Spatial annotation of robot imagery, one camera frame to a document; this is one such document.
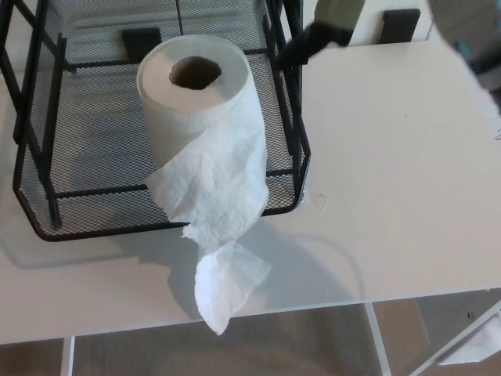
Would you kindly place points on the black mesh file tray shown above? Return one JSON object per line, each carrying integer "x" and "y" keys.
{"x": 98, "y": 129}

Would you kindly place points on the white desk leg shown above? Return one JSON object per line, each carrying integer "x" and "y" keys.
{"x": 67, "y": 356}
{"x": 377, "y": 340}

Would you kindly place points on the dark grey rounded object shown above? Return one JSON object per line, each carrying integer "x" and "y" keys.
{"x": 469, "y": 27}

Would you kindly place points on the clear tape piece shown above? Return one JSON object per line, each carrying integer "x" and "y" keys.
{"x": 315, "y": 200}

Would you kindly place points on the white toilet paper roll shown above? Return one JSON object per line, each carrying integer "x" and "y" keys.
{"x": 203, "y": 156}

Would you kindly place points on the black rectangular desk bracket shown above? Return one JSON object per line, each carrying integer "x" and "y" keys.
{"x": 400, "y": 25}

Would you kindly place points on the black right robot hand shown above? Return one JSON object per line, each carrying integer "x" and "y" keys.
{"x": 313, "y": 41}

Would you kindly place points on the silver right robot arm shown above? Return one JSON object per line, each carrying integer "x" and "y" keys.
{"x": 336, "y": 11}

